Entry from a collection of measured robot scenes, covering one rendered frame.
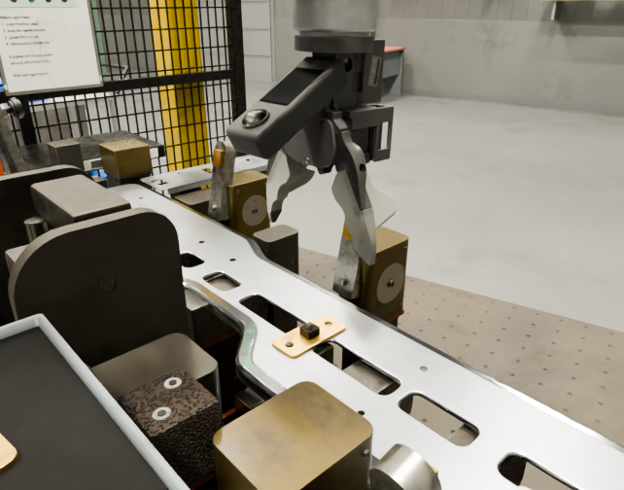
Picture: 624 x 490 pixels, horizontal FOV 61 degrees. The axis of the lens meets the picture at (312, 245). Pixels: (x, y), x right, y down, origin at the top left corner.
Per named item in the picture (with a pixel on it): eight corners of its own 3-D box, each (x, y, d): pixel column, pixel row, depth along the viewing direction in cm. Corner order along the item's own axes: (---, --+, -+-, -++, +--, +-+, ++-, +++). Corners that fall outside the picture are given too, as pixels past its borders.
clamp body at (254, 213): (288, 329, 114) (284, 173, 99) (243, 351, 107) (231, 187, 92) (268, 316, 118) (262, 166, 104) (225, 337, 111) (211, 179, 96)
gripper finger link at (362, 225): (423, 243, 50) (386, 155, 51) (382, 261, 46) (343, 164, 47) (400, 252, 52) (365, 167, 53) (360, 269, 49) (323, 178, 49)
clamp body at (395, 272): (407, 422, 89) (427, 232, 74) (360, 459, 81) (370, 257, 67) (378, 402, 93) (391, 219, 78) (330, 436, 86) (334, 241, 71)
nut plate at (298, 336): (325, 315, 63) (325, 306, 62) (347, 329, 60) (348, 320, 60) (269, 343, 57) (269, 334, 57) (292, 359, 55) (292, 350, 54)
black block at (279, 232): (314, 366, 102) (314, 227, 90) (274, 389, 96) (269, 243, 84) (296, 354, 106) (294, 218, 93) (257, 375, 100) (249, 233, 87)
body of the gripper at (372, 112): (392, 166, 53) (402, 37, 48) (330, 181, 47) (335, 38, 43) (337, 152, 58) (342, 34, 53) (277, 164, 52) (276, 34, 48)
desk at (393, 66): (402, 95, 826) (406, 47, 796) (365, 109, 723) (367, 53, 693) (364, 91, 859) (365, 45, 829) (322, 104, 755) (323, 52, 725)
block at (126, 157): (168, 289, 129) (149, 144, 113) (138, 300, 124) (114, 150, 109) (153, 278, 134) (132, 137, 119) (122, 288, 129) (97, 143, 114)
